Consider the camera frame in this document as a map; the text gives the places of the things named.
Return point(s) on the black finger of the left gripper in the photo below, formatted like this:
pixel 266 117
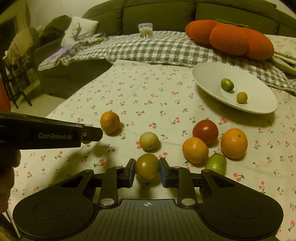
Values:
pixel 91 134

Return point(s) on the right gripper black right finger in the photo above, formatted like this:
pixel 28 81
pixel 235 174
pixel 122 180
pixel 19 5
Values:
pixel 182 179

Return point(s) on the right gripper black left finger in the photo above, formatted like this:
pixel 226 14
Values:
pixel 113 179

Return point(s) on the olive brown tomato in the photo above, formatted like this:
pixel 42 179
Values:
pixel 147 166

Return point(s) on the pale yellow-green round fruit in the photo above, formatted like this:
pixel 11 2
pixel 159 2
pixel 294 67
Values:
pixel 148 141

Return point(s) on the red tomato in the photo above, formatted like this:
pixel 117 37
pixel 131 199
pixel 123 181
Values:
pixel 206 130

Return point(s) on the large orange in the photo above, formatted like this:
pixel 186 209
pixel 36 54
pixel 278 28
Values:
pixel 234 143

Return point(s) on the small yellow fruit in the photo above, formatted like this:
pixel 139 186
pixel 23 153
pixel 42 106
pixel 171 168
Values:
pixel 242 97

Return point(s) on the large green oval fruit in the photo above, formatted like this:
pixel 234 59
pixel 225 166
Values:
pixel 227 84

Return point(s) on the person's left hand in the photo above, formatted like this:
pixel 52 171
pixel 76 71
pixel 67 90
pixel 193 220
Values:
pixel 10 159

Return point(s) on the cherry print tablecloth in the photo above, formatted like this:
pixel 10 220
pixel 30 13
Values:
pixel 165 100

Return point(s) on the dark wooden chair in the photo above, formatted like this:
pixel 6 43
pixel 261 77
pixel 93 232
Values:
pixel 17 62

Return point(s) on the dark floral cloth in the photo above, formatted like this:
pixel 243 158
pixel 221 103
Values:
pixel 67 53

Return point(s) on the white printed pillow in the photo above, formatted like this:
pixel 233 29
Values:
pixel 79 29

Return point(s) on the grey checkered blanket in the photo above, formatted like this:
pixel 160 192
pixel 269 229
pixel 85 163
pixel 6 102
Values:
pixel 175 48

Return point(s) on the white ribbed plate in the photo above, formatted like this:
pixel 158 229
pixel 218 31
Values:
pixel 261 100

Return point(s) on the clear toothpick jar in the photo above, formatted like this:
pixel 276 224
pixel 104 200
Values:
pixel 145 30

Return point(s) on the orange pumpkin cushion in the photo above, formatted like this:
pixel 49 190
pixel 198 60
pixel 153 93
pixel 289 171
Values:
pixel 231 39

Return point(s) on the folded beige floral cloth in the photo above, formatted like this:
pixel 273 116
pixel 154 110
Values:
pixel 284 53

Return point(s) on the dark green sofa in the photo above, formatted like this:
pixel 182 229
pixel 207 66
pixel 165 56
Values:
pixel 123 17

